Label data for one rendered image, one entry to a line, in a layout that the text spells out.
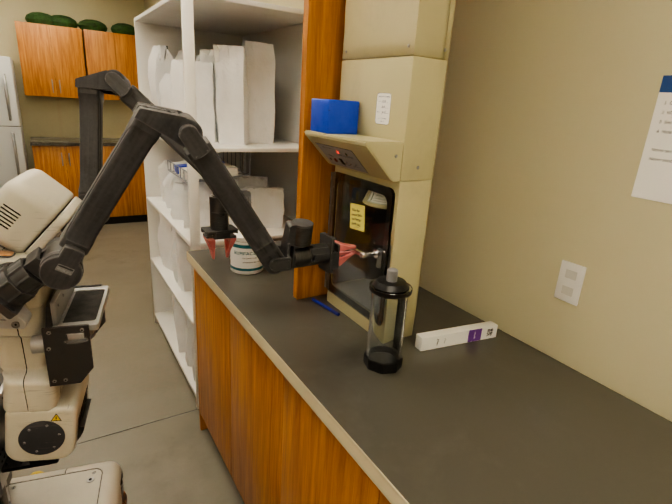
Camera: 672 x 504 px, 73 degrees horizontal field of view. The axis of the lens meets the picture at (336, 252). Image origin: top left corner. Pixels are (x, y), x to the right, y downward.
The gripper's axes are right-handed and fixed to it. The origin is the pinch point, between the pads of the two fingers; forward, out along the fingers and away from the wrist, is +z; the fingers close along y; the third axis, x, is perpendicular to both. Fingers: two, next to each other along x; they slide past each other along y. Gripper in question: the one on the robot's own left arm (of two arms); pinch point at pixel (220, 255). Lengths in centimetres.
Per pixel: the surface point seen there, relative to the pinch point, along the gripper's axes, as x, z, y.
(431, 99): -46, -51, 40
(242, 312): -10.9, 16.1, 3.4
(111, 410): 89, 110, -31
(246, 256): 18.9, 8.7, 16.2
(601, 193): -74, -31, 76
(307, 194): -8.9, -20.3, 26.2
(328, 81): -9, -55, 32
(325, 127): -25, -42, 22
